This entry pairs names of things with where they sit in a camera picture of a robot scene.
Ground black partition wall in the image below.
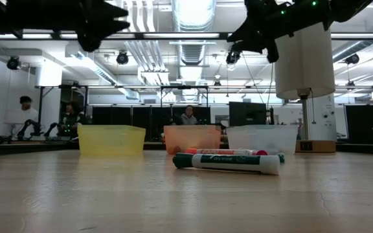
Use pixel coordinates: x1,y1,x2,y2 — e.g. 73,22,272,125
345,104,373,145
91,105,212,140

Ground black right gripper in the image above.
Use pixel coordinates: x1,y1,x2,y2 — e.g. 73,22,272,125
227,0,333,64

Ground yellow translucent plastic bin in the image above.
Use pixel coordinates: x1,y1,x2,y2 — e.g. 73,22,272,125
76,124,147,155

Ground person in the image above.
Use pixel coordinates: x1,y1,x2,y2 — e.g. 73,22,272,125
179,105,199,126
58,100,89,139
3,95,40,137

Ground black computer monitor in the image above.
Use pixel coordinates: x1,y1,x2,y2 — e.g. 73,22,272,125
229,102,267,127

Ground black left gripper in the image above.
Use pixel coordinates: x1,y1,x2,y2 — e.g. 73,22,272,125
21,0,131,52

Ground orange translucent plastic bin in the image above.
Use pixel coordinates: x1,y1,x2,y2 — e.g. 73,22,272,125
163,125,222,155

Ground black metal rack frame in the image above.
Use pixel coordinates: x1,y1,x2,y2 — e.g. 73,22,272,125
34,83,212,142

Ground silver ceiling duct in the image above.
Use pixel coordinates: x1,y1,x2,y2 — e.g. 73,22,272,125
172,0,218,65

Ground white round pillar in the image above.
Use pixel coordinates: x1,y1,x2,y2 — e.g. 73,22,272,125
306,93,338,142

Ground white shade table lamp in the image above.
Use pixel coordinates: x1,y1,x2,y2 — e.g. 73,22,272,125
274,21,337,153

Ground black equipment rack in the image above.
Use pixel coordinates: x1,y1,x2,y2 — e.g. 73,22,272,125
58,89,89,104

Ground clear plastic bin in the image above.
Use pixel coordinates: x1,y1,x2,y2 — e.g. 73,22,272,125
225,124,299,155

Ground red Expo dry-erase marker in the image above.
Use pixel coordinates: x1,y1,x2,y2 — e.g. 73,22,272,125
185,148,268,157

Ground black ceiling spotlight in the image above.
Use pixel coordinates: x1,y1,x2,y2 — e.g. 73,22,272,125
116,50,130,65
6,55,21,71
345,53,361,65
225,51,242,65

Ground distant black robot arms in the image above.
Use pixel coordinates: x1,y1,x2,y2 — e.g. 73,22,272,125
16,118,60,139

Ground overhead LED light bar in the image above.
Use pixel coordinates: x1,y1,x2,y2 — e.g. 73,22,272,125
0,31,373,40

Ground white ceiling duct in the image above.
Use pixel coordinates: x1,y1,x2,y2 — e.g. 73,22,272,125
65,43,141,100

